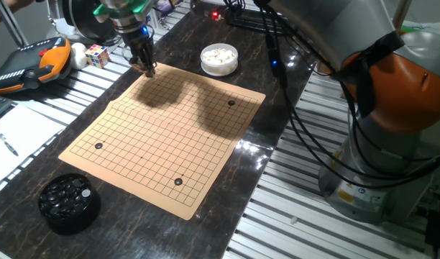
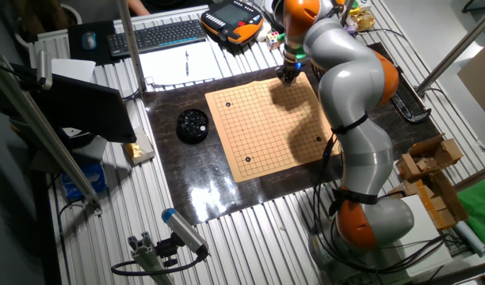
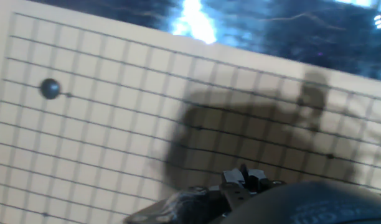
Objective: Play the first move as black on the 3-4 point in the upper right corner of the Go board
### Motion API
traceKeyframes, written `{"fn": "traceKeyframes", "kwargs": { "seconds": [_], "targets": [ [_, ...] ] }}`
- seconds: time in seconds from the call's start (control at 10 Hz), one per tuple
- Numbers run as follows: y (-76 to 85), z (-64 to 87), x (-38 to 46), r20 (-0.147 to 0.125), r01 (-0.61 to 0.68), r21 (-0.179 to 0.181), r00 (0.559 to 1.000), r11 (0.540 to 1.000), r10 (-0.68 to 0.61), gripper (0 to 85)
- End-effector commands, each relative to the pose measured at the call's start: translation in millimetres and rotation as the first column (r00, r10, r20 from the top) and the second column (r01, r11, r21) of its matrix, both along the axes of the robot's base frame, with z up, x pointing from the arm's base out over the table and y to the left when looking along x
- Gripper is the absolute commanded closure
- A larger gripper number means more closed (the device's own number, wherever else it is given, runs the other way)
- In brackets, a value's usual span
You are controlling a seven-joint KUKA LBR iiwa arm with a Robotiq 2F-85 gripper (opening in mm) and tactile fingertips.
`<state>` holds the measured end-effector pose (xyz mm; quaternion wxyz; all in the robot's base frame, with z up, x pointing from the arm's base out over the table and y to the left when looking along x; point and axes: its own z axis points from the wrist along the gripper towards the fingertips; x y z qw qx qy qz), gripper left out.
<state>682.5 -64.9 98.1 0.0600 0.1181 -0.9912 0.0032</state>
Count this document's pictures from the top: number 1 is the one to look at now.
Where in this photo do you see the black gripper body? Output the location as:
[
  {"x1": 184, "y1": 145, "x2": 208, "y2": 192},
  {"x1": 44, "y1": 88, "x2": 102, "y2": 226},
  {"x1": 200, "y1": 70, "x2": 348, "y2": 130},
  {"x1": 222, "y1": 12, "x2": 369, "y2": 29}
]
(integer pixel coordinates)
[{"x1": 123, "y1": 25, "x2": 156, "y2": 60}]

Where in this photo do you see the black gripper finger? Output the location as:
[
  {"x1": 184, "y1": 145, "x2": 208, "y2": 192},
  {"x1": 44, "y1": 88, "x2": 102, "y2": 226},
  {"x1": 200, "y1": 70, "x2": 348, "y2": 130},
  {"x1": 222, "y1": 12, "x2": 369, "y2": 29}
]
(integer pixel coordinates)
[
  {"x1": 144, "y1": 53, "x2": 157, "y2": 78},
  {"x1": 132, "y1": 57, "x2": 149, "y2": 76}
]

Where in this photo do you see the bare person forearm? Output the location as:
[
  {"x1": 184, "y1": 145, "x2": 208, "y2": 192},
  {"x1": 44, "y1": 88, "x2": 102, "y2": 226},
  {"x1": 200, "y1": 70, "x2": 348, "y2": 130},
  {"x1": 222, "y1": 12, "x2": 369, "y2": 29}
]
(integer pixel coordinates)
[{"x1": 0, "y1": 0, "x2": 36, "y2": 27}]

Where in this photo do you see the tan go board mat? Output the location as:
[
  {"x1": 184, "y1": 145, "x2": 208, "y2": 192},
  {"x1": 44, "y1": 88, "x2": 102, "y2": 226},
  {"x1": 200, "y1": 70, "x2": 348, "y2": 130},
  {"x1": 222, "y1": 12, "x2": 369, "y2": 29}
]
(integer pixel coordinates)
[{"x1": 58, "y1": 61, "x2": 267, "y2": 221}]

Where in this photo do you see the green mounting adapter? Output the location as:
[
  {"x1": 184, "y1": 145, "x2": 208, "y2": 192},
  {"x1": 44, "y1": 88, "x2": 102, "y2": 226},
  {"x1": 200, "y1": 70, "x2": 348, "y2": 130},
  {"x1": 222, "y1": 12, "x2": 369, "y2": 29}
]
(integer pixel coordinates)
[{"x1": 93, "y1": 0, "x2": 153, "y2": 23}]

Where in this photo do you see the rubiks cube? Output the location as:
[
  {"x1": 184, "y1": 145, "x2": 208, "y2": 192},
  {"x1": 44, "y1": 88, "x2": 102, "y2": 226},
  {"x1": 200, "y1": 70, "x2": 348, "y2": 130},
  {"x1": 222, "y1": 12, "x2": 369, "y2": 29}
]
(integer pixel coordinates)
[{"x1": 84, "y1": 43, "x2": 111, "y2": 69}]

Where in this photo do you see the small purple item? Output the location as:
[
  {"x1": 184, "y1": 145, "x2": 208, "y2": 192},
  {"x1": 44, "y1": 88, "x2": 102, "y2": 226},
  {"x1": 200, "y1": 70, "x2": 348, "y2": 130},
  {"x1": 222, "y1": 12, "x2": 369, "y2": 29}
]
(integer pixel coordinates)
[{"x1": 155, "y1": 0, "x2": 175, "y2": 16}]

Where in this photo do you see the black filament spool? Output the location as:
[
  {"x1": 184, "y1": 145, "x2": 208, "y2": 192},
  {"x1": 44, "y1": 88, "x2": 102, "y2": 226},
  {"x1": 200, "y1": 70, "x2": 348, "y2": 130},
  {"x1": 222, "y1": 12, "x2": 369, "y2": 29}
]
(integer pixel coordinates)
[{"x1": 60, "y1": 0, "x2": 117, "y2": 41}]

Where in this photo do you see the white egg shaped object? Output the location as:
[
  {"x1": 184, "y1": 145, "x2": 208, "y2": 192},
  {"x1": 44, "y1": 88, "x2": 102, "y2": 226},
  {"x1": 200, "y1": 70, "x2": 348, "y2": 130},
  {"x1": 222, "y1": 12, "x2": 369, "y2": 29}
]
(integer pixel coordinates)
[{"x1": 69, "y1": 42, "x2": 88, "y2": 71}]

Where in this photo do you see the white round stone bowl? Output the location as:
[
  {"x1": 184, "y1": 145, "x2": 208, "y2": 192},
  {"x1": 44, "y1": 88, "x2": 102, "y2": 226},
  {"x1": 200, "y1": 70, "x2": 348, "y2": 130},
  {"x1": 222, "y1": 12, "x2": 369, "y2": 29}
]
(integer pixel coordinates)
[{"x1": 200, "y1": 42, "x2": 239, "y2": 77}]

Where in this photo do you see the white go stones pile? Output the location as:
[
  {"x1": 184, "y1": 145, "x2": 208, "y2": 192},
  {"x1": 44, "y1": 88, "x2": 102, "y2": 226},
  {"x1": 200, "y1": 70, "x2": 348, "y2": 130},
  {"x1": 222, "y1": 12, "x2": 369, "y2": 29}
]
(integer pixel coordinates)
[{"x1": 202, "y1": 48, "x2": 237, "y2": 65}]

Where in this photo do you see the orange black teach pendant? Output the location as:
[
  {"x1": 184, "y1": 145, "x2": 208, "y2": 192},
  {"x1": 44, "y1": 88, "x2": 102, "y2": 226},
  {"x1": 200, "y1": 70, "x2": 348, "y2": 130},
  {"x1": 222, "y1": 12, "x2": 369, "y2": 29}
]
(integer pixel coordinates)
[{"x1": 0, "y1": 35, "x2": 73, "y2": 96}]

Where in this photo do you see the thin grey slanted pole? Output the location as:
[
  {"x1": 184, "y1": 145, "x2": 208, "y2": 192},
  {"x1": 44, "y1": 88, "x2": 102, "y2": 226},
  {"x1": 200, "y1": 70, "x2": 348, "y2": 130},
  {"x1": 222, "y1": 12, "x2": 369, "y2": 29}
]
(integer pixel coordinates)
[{"x1": 0, "y1": 0, "x2": 29, "y2": 47}]

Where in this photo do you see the white paper sheet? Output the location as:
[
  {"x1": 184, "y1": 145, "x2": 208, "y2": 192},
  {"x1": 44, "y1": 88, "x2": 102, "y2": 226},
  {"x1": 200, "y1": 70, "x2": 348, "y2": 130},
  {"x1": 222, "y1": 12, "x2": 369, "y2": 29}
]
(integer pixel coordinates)
[{"x1": 0, "y1": 103, "x2": 66, "y2": 188}]

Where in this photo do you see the black go stones pile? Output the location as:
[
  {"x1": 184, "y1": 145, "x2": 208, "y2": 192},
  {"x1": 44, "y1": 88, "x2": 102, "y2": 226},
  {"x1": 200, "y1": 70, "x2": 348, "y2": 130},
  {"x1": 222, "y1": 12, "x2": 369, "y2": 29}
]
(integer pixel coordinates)
[{"x1": 39, "y1": 178, "x2": 93, "y2": 219}]

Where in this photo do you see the dark ballpoint pen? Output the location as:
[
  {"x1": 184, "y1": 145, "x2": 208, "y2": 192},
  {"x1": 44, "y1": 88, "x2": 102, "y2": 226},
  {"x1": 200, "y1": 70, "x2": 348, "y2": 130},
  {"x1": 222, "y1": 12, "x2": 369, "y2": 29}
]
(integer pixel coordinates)
[{"x1": 0, "y1": 130, "x2": 19, "y2": 158}]

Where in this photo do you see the dark marble slab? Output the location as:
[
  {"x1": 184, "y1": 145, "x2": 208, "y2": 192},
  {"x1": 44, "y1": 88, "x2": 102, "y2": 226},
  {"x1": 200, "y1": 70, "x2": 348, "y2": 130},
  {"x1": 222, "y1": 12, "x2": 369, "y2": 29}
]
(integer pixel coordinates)
[{"x1": 0, "y1": 0, "x2": 324, "y2": 259}]

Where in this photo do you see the black round stone bowl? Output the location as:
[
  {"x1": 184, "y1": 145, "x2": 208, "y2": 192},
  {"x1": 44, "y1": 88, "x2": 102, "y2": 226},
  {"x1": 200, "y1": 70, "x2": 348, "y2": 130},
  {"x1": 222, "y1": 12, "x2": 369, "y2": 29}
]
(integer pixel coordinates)
[{"x1": 37, "y1": 173, "x2": 101, "y2": 237}]

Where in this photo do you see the green cloth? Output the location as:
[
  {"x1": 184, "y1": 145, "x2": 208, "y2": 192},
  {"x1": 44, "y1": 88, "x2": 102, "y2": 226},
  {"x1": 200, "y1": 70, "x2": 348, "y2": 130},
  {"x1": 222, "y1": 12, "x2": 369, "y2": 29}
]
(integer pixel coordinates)
[{"x1": 401, "y1": 24, "x2": 422, "y2": 35}]

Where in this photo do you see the silver wrist sensor ring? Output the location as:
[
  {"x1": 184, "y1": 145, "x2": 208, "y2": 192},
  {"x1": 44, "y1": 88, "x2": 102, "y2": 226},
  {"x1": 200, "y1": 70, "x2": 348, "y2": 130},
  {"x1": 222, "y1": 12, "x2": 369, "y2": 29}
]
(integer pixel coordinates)
[{"x1": 111, "y1": 16, "x2": 146, "y2": 35}]

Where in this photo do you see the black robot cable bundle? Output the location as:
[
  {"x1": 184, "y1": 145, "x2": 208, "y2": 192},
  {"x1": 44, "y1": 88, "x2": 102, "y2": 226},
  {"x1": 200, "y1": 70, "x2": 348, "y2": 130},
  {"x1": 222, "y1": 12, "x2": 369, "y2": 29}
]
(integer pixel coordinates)
[{"x1": 223, "y1": 0, "x2": 440, "y2": 190}]

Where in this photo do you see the aluminium frame post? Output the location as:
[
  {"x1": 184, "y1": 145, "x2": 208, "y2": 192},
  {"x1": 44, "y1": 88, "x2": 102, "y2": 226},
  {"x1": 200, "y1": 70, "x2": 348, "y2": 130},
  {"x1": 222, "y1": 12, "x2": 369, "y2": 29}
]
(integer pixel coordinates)
[{"x1": 389, "y1": 0, "x2": 413, "y2": 32}]

